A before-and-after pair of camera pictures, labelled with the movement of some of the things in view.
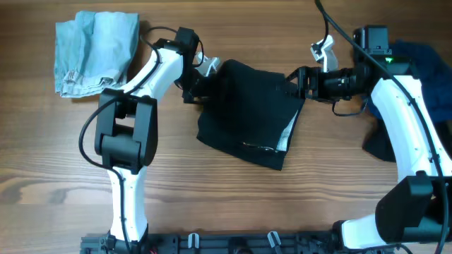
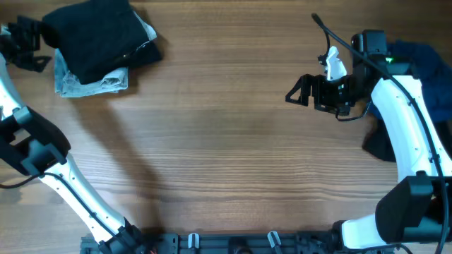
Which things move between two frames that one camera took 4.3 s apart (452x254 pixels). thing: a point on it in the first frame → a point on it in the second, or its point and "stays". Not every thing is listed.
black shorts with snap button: (252, 114) → (99, 39)
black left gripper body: (195, 84) → (18, 41)
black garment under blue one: (378, 142) stays
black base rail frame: (219, 243) stays
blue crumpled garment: (433, 72) stays
